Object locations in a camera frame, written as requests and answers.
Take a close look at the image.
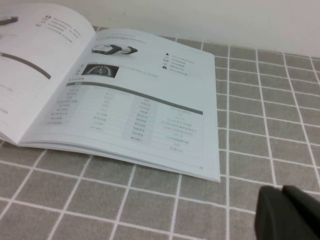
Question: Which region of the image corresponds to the white product catalogue book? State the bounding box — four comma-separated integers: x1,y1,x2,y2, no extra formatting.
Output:
0,2,222,184

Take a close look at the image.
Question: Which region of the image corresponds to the grey white-grid checked tablecloth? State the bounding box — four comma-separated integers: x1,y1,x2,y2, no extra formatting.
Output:
0,25,320,240

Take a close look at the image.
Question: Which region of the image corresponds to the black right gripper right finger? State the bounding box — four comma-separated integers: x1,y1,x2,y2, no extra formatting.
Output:
282,184,320,240

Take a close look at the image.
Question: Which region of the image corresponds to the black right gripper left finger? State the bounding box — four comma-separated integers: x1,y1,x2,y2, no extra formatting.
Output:
253,185,296,240

